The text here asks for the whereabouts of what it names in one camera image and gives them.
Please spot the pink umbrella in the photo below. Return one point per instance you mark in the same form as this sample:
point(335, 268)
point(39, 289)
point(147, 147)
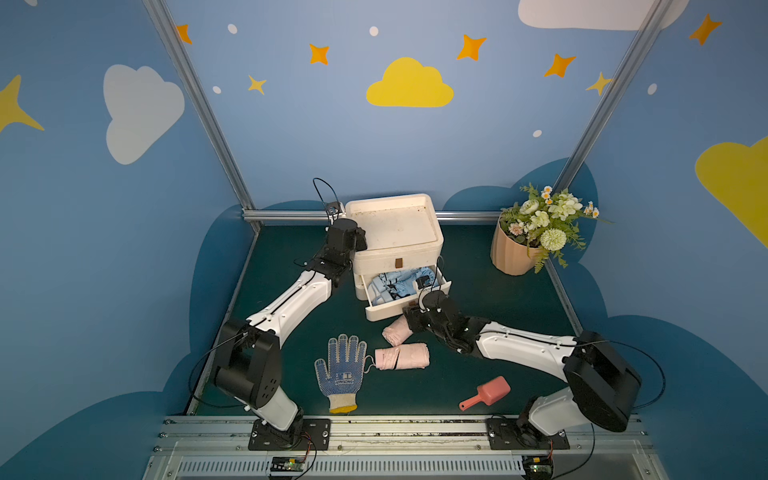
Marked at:
point(397, 332)
point(402, 357)

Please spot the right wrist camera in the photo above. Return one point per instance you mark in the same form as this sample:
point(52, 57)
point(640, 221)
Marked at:
point(425, 279)

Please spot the peach pot with flowers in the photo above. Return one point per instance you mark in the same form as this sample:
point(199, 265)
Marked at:
point(530, 234)

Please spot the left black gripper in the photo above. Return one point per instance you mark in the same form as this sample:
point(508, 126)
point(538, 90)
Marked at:
point(352, 237)

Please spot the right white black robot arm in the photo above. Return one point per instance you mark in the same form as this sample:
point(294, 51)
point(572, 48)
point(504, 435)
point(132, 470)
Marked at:
point(601, 386)

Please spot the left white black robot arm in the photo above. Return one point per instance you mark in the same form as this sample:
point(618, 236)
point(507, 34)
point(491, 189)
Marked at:
point(247, 365)

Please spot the pink plastic scoop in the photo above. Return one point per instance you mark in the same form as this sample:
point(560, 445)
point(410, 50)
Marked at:
point(488, 393)

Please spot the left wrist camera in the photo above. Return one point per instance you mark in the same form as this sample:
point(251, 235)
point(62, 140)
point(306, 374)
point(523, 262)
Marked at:
point(334, 210)

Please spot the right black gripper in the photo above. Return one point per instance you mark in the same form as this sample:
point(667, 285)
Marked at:
point(421, 310)

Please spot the aluminium front rail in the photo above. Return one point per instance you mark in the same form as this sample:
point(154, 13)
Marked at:
point(399, 447)

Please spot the blue dotted work glove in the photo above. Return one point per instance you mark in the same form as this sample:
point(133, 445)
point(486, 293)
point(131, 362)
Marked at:
point(340, 373)

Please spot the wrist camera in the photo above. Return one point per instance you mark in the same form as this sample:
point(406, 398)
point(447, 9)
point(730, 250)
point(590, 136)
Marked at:
point(425, 279)
point(334, 210)

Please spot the white three-drawer cabinet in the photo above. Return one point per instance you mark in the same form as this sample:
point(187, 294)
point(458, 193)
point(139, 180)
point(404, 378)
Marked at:
point(402, 233)

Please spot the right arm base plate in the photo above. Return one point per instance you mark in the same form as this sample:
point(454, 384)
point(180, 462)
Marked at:
point(505, 434)

